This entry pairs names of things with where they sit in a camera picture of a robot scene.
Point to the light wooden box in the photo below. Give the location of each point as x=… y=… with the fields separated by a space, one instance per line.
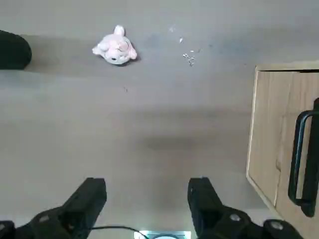
x=269 y=124

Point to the pink plush doll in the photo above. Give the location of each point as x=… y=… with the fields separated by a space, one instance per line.
x=114 y=48

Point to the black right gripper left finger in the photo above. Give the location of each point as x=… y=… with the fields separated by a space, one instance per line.
x=74 y=211

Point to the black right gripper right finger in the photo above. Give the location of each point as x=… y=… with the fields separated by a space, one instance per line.
x=209 y=214

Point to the black cylindrical vase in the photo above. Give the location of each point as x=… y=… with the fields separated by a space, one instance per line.
x=12 y=49

